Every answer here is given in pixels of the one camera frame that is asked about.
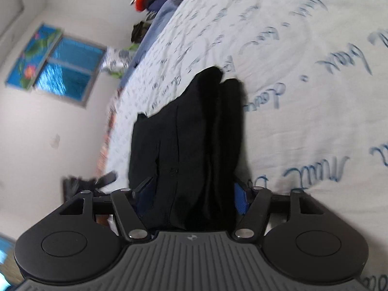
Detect white wall switch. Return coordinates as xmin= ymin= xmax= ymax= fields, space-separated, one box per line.
xmin=50 ymin=134 xmax=60 ymax=150

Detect lotus flower window picture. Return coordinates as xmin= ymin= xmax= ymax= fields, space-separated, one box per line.
xmin=6 ymin=24 xmax=63 ymax=90

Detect light blue blanket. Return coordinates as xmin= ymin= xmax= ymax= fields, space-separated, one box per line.
xmin=119 ymin=0 xmax=183 ymax=88

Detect colourful patterned bed sheet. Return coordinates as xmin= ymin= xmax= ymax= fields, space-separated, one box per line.
xmin=96 ymin=103 xmax=117 ymax=177

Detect blue glass window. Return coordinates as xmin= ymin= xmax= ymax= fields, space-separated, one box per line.
xmin=33 ymin=35 xmax=106 ymax=108

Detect black pants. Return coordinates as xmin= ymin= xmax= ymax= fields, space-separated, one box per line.
xmin=128 ymin=66 xmax=243 ymax=232

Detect dark olive bag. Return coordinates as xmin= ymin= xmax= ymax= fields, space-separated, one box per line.
xmin=131 ymin=21 xmax=151 ymax=44

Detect white quilt with blue script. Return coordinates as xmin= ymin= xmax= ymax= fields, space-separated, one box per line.
xmin=105 ymin=0 xmax=387 ymax=290

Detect floral white pillow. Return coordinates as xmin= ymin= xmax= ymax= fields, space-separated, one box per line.
xmin=99 ymin=43 xmax=139 ymax=79

